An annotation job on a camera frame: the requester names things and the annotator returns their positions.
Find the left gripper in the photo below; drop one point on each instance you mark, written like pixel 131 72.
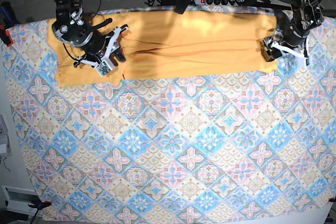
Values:
pixel 287 36

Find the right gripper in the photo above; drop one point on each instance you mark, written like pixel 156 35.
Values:
pixel 98 48

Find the yellow T-shirt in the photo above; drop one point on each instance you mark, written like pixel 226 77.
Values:
pixel 163 44

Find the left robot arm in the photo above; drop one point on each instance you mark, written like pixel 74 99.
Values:
pixel 305 13

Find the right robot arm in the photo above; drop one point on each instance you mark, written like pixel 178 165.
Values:
pixel 70 22

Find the white power strip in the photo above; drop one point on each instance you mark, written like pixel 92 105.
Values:
pixel 219 2

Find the patterned tile tablecloth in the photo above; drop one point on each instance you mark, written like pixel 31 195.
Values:
pixel 206 149

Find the red black clamp left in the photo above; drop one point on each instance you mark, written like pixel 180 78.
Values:
pixel 5 36

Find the orange black clamp bottom left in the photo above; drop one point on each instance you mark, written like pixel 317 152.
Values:
pixel 37 204

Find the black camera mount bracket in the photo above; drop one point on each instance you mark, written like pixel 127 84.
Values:
pixel 181 6

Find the white floor rail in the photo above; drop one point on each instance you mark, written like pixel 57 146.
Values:
pixel 18 200

